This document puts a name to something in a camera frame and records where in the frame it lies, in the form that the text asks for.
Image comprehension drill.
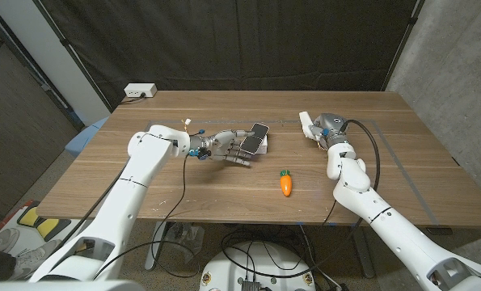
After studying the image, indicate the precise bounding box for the grey tape outline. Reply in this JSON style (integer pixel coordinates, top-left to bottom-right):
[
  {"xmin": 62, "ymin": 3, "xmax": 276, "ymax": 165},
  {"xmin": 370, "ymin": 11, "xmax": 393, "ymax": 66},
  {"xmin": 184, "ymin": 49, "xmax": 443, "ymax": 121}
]
[{"xmin": 95, "ymin": 119, "xmax": 440, "ymax": 226}]

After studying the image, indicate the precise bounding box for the orange toy carrot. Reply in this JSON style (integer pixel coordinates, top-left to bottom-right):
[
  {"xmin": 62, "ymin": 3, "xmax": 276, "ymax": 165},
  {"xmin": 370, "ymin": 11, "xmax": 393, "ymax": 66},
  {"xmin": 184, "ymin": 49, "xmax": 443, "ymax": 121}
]
[{"xmin": 280, "ymin": 169, "xmax": 293, "ymax": 198}]

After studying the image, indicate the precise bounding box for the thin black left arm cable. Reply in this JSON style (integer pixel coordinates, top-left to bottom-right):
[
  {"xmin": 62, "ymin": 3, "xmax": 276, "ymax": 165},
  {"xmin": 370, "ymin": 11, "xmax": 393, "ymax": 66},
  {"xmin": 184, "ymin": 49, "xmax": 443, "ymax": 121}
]
[{"xmin": 93, "ymin": 156, "xmax": 201, "ymax": 280}]

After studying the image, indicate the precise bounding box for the clear plastic bag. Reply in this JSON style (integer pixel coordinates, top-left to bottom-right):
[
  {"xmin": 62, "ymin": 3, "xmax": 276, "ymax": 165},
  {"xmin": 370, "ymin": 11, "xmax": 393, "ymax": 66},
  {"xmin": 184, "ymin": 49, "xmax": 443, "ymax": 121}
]
[{"xmin": 163, "ymin": 221, "xmax": 206, "ymax": 264}]

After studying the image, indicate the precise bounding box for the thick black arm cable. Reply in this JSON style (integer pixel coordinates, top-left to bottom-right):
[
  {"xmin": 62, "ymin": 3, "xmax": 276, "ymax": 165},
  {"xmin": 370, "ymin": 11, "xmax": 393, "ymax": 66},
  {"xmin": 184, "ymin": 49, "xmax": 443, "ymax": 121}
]
[
  {"xmin": 320, "ymin": 119, "xmax": 382, "ymax": 243},
  {"xmin": 57, "ymin": 164, "xmax": 128, "ymax": 248}
]

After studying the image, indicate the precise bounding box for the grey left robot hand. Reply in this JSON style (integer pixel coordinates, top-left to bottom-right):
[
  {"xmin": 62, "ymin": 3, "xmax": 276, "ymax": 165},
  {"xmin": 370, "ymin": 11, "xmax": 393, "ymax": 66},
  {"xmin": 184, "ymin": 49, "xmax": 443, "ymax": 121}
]
[{"xmin": 200, "ymin": 128, "xmax": 258, "ymax": 168}]

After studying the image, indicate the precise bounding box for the light blue stool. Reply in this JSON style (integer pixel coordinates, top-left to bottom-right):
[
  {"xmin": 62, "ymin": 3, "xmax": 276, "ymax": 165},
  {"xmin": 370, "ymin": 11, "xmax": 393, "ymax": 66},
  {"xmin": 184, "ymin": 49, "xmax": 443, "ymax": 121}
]
[{"xmin": 64, "ymin": 116, "xmax": 110, "ymax": 159}]

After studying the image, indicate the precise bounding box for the grey sneaker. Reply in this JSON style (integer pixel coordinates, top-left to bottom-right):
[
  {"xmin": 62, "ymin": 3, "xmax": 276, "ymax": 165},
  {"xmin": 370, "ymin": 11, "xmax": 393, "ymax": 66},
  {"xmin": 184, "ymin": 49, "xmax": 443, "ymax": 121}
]
[
  {"xmin": 6, "ymin": 238, "xmax": 64, "ymax": 281},
  {"xmin": 0, "ymin": 227, "xmax": 21, "ymax": 254}
]

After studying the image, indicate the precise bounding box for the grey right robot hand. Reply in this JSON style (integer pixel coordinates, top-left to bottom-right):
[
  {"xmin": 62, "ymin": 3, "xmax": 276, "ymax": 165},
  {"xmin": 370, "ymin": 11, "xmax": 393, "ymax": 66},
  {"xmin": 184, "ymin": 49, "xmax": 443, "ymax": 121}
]
[{"xmin": 308, "ymin": 113, "xmax": 348, "ymax": 149}]

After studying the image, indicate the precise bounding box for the white floor board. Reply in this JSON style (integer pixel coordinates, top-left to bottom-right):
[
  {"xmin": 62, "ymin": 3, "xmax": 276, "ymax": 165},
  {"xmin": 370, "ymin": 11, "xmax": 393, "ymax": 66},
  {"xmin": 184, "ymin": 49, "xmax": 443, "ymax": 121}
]
[{"xmin": 0, "ymin": 200, "xmax": 83, "ymax": 283}]

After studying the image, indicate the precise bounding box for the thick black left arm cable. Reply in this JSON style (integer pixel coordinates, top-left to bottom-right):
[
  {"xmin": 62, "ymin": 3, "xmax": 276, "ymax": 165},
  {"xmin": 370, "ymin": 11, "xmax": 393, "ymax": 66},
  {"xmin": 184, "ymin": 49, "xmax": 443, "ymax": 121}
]
[{"xmin": 57, "ymin": 164, "xmax": 128, "ymax": 248}]

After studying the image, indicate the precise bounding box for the black backdrop pole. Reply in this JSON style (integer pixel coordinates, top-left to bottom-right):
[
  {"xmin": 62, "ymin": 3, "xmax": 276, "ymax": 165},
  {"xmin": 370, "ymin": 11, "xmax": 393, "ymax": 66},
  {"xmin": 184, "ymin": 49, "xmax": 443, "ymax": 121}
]
[
  {"xmin": 380, "ymin": 0, "xmax": 426, "ymax": 92},
  {"xmin": 32, "ymin": 0, "xmax": 114, "ymax": 113}
]

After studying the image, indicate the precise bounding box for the black power strip cord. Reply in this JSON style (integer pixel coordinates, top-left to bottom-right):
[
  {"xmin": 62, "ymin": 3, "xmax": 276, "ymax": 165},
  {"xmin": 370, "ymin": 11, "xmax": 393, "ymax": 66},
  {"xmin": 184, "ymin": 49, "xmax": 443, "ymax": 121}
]
[{"xmin": 120, "ymin": 92, "xmax": 147, "ymax": 106}]

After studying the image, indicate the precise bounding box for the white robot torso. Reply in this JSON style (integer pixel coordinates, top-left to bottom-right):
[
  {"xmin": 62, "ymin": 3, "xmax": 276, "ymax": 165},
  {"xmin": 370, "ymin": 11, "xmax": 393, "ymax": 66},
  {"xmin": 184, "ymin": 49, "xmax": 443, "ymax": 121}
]
[{"xmin": 0, "ymin": 279, "xmax": 145, "ymax": 291}]

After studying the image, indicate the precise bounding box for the white power strip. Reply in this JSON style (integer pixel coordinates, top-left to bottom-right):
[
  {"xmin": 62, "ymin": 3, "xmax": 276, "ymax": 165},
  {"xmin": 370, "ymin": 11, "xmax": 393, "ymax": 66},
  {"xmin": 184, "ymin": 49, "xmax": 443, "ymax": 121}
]
[{"xmin": 124, "ymin": 82, "xmax": 158, "ymax": 99}]

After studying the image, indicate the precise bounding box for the black backdrop curtain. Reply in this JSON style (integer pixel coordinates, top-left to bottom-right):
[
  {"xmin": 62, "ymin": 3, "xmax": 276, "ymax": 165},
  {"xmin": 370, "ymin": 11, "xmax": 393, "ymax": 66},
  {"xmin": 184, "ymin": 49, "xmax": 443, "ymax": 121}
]
[{"xmin": 33, "ymin": 0, "xmax": 425, "ymax": 112}]

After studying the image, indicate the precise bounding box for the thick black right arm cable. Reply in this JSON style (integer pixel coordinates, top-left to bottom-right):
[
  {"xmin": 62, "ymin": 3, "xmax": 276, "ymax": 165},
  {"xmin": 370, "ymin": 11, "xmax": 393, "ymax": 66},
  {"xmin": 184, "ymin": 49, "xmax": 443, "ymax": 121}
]
[{"xmin": 320, "ymin": 119, "xmax": 382, "ymax": 243}]

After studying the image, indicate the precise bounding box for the black under-table box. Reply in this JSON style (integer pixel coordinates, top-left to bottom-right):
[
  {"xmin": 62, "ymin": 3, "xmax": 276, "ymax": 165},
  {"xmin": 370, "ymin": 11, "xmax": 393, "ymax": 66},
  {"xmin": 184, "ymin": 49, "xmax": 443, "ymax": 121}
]
[{"xmin": 425, "ymin": 226, "xmax": 454, "ymax": 237}]

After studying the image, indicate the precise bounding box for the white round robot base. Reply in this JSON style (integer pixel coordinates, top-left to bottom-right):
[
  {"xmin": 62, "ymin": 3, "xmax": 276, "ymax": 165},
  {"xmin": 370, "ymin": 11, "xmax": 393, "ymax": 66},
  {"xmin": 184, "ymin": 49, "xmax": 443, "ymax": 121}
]
[{"xmin": 199, "ymin": 241, "xmax": 318, "ymax": 291}]

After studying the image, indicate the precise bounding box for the black floor cable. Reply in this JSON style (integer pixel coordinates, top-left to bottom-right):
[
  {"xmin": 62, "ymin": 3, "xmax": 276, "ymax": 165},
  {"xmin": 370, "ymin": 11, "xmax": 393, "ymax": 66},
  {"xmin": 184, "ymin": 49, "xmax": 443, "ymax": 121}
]
[{"xmin": 220, "ymin": 225, "xmax": 347, "ymax": 291}]

